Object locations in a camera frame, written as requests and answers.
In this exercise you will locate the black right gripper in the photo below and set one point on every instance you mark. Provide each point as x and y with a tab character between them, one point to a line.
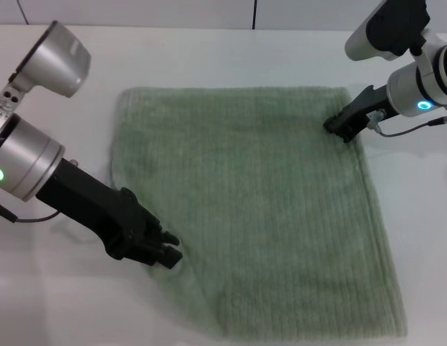
367	106

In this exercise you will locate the left wrist camera housing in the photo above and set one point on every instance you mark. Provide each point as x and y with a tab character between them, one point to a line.
57	61

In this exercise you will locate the green ribbed towel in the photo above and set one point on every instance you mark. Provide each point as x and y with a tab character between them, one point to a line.
263	202

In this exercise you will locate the black vertical wall strip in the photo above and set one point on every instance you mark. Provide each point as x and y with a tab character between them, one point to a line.
255	14

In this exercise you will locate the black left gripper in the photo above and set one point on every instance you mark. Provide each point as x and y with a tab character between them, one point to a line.
101	212

